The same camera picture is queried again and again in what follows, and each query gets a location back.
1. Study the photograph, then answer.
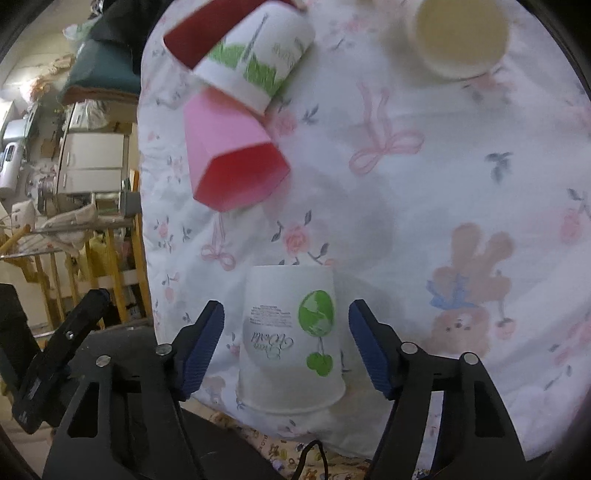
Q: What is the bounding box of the pink hexagonal cup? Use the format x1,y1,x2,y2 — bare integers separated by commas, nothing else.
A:
183,87,291,212

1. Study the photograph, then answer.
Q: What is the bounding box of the white floral printed bedsheet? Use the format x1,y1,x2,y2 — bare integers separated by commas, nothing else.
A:
137,0,591,462

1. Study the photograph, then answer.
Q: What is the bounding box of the white cup with green grass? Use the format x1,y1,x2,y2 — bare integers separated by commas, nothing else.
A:
192,1,317,116

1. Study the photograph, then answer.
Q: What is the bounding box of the black cloth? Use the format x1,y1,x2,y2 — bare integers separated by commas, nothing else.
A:
90,0,185,52

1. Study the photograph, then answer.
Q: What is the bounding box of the black cable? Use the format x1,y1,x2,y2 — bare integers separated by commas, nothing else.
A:
291,439,331,480

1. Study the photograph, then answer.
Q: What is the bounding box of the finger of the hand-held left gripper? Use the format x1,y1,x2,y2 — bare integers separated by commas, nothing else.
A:
11,289,112,435

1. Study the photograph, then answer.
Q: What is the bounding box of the white drawer cabinet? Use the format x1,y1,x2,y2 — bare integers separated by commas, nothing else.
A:
57,131,136,195

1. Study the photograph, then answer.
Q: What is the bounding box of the white cup with green balloon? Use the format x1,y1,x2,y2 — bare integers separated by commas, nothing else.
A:
236,265,346,414

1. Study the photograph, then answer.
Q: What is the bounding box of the yellow wooden rack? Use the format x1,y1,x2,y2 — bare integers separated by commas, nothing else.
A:
0,217,152,326

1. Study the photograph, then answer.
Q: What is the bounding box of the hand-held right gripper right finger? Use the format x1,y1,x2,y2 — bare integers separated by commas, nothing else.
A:
348,299,528,480

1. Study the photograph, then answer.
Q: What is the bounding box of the dark red cup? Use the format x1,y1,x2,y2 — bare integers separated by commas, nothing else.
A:
163,0,301,71

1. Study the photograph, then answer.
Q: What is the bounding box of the cartoon printed cloth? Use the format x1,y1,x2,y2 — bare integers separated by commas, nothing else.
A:
194,399,462,480

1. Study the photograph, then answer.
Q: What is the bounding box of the teal cushion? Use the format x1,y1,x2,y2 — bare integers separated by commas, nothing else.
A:
61,39,142,94

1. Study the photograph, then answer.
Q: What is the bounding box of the cream paper cup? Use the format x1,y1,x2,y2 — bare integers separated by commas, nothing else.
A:
390,0,512,84

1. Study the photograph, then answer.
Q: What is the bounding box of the grey appliance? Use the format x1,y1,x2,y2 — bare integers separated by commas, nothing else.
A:
0,117,38,199

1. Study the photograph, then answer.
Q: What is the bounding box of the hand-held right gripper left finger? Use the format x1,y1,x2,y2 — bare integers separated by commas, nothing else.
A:
42,300,226,480

